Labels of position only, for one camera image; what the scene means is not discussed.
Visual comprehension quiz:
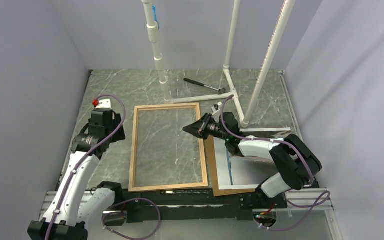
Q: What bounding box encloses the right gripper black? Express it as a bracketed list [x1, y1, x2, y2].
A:
[182, 113, 229, 142]

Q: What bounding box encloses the clear acrylic glazing sheet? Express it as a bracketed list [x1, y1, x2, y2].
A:
[134, 106, 204, 188]

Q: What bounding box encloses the wooden picture frame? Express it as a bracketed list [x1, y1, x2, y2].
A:
[128, 103, 209, 192]

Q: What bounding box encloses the glossy landscape photo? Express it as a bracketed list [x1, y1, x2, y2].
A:
[213, 127, 312, 191]

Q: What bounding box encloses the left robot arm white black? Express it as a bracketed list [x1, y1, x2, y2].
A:
[27, 107, 126, 240]

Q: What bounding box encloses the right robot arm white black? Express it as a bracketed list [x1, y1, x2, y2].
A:
[182, 112, 322, 208]

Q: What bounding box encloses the brown backing board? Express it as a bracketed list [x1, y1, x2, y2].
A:
[204, 136, 255, 197]

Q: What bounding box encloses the white PVC pipe stand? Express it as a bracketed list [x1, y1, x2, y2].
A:
[141, 0, 296, 128]

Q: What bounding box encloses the blue clip on pipe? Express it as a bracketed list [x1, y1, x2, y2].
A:
[152, 5, 160, 30]

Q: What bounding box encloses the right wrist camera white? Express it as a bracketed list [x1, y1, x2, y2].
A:
[211, 102, 223, 118]

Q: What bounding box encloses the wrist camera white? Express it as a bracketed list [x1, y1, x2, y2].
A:
[92, 98, 112, 111]
[211, 102, 223, 118]

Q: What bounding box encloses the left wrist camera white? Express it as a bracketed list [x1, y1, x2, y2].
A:
[92, 98, 112, 111]

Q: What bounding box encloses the black handled hammer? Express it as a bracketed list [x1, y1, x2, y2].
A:
[183, 78, 227, 95]

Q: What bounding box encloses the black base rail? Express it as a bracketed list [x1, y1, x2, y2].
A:
[56, 178, 289, 224]

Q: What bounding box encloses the aluminium extrusion rail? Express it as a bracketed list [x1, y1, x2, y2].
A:
[38, 188, 332, 231]

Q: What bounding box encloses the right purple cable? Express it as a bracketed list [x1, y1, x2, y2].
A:
[219, 94, 331, 233]

